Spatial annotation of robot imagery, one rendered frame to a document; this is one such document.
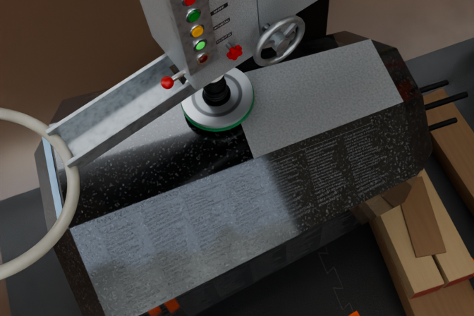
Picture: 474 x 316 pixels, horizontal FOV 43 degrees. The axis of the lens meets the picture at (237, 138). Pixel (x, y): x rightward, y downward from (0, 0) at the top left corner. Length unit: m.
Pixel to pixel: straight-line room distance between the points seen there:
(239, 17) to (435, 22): 1.85
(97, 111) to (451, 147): 1.55
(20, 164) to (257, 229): 1.42
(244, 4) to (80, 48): 1.87
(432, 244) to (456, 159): 0.45
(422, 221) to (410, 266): 0.17
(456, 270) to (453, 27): 1.28
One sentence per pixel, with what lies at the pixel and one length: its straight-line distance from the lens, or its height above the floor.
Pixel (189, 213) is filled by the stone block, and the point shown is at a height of 0.79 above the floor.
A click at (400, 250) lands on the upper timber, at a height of 0.24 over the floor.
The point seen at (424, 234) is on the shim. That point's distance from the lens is 2.30.
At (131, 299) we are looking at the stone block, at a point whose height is 0.65.
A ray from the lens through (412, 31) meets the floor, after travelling 3.04.
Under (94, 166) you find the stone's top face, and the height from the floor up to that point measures 0.85.
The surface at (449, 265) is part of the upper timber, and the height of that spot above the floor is 0.24.
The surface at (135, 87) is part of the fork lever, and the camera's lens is 1.60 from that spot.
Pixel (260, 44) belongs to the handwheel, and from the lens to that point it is 1.38.
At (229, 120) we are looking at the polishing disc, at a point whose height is 0.90.
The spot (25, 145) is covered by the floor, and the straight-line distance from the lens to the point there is 2.93.
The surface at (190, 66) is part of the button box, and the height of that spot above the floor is 1.30.
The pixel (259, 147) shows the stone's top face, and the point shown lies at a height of 0.85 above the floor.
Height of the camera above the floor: 2.39
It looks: 63 degrees down
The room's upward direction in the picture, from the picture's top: 10 degrees counter-clockwise
